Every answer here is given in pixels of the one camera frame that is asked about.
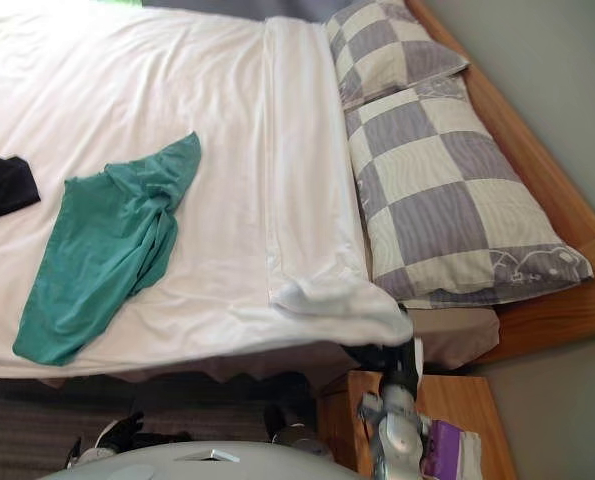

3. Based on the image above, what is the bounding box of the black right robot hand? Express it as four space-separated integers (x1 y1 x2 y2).
344 302 426 387

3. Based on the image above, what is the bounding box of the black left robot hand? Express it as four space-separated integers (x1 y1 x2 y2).
65 410 147 465

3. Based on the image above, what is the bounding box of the white quilt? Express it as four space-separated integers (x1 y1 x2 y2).
0 2 414 377

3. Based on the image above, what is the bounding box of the wooden nightstand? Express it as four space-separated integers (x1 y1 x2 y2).
317 370 519 480

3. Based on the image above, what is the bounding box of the grey robot torso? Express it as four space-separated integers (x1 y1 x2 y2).
40 439 359 480

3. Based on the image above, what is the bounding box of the purple book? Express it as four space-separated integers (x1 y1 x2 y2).
420 418 467 477

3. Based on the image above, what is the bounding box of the white paper stack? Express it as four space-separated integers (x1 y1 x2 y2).
455 428 484 474

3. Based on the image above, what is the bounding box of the large grey checkered pillow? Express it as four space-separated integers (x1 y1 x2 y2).
343 74 595 305

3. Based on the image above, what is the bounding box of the green garment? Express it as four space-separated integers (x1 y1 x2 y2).
11 130 203 367

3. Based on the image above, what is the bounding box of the black garment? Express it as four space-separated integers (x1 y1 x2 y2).
0 156 43 224

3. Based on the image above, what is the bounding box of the small grey checkered pillow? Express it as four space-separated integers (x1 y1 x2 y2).
323 0 472 105

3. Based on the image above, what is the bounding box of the dark grey cloth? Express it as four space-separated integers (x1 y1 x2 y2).
140 0 334 25

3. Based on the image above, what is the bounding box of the wooden bed frame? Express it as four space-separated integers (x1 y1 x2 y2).
404 0 595 372

